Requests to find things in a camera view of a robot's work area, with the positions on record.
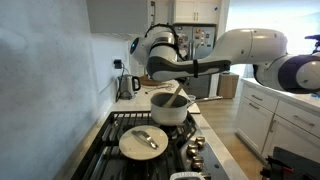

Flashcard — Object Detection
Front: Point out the stainless electric kettle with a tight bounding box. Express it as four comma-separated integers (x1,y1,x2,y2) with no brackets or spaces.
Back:
116,74,142,101

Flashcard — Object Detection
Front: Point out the black camera stand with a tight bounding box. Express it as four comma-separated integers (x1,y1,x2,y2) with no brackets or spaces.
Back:
304,33,320,54

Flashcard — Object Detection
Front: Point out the orange black bar clamp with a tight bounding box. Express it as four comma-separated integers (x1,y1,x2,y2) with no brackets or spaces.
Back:
264,155,296,175

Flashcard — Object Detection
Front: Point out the silver cooking pot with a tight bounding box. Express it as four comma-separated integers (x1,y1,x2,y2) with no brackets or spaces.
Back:
149,92,223,127

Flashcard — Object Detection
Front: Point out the thin black coiled cable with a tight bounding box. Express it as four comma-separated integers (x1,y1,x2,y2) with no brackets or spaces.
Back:
144,81,175,95

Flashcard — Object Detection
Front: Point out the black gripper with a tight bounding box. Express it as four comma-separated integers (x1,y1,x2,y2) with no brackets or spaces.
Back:
175,77,192,86

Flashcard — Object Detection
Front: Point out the wooden spatula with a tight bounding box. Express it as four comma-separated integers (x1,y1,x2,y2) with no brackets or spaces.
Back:
162,82,186,109

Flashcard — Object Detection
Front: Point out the wide white upper cabinet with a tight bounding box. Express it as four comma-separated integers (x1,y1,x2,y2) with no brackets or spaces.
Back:
146,0,174,34

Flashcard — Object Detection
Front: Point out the brown cardboard box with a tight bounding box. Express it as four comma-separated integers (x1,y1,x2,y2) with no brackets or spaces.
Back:
218,72,240,100

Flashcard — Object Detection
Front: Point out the black kettle power cord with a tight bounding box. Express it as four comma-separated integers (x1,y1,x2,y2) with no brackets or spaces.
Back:
114,62,127,103

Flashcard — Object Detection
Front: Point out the stainless steel refrigerator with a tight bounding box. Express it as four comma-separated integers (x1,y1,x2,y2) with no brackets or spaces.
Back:
172,23,217,99

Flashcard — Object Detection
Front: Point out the round white pot lid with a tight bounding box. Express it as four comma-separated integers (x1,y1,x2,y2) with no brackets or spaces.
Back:
118,124,170,162

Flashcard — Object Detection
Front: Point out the white kitchen island cabinet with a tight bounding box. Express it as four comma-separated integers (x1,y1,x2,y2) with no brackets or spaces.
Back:
234,77,320,164

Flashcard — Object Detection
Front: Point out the narrow white upper cabinet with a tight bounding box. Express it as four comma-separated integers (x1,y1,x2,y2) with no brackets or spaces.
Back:
84,0,149,34

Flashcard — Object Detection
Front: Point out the light chopping board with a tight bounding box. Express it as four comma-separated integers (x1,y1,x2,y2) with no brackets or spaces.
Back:
185,100,202,115

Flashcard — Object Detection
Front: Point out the black gas cooktop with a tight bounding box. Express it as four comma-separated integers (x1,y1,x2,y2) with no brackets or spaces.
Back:
69,110,231,180

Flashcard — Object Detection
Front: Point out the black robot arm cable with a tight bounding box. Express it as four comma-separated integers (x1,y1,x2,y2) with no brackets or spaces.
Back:
143,22,187,62

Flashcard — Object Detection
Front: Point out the black wall plug adapter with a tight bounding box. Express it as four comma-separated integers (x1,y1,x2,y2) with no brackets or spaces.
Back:
112,59,123,70

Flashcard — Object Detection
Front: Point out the white two-door cabinet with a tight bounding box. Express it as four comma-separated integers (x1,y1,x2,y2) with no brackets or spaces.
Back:
172,0,222,25

